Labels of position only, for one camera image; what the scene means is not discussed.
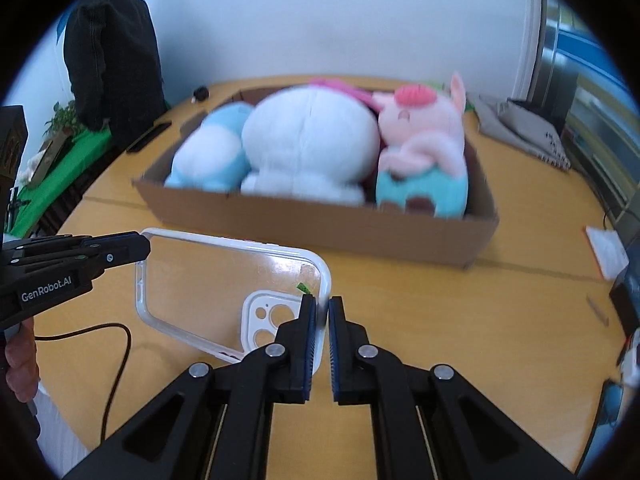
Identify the green potted plant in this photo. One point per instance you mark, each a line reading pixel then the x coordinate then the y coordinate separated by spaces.
pixel 65 117

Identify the clear white-rimmed phone case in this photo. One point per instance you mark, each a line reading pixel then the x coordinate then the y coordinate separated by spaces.
pixel 248 305

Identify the green cloth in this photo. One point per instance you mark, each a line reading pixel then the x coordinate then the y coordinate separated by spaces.
pixel 65 165

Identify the grey pen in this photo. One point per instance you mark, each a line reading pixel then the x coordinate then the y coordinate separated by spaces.
pixel 597 310

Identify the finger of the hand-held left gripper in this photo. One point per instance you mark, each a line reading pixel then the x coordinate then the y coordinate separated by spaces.
pixel 120 250

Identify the glass partition with metal frame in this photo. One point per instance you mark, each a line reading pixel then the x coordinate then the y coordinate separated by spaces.
pixel 590 125

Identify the pink plush toy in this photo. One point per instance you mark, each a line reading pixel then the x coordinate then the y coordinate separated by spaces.
pixel 345 89

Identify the large white plush toy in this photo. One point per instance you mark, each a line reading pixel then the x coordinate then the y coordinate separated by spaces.
pixel 305 140

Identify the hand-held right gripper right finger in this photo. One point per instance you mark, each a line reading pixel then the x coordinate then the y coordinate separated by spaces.
pixel 334 345

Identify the blue banner with white print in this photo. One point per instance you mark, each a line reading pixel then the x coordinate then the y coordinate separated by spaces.
pixel 585 50

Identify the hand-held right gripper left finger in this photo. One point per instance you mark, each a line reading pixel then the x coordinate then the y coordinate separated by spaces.
pixel 309 340

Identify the black box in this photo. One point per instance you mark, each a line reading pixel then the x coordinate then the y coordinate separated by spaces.
pixel 627 295

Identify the white paper note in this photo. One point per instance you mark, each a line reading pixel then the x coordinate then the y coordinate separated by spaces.
pixel 607 252

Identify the small black round object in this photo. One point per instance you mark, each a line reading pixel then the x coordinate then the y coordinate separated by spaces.
pixel 201 93

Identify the cardboard box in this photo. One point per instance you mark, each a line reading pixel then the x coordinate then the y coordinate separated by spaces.
pixel 320 225

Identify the black smartphone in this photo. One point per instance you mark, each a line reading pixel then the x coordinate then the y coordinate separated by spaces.
pixel 150 136

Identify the person's left hand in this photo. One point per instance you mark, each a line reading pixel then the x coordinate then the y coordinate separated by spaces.
pixel 20 365

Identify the blue and white plush toy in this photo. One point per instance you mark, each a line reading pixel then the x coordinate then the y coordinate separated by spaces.
pixel 215 155

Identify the pink and teal pig plush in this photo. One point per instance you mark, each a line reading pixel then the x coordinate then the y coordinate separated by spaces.
pixel 425 130

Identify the grey cloth bag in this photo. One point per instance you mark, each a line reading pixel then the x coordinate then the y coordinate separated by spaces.
pixel 515 125

